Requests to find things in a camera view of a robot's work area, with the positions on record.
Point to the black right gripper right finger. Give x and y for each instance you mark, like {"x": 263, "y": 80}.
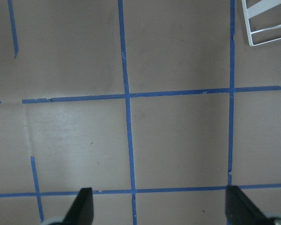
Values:
{"x": 240, "y": 210}

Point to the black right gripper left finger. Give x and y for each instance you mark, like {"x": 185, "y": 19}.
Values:
{"x": 81, "y": 211}

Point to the white wire cup rack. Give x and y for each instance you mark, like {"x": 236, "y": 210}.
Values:
{"x": 262, "y": 20}

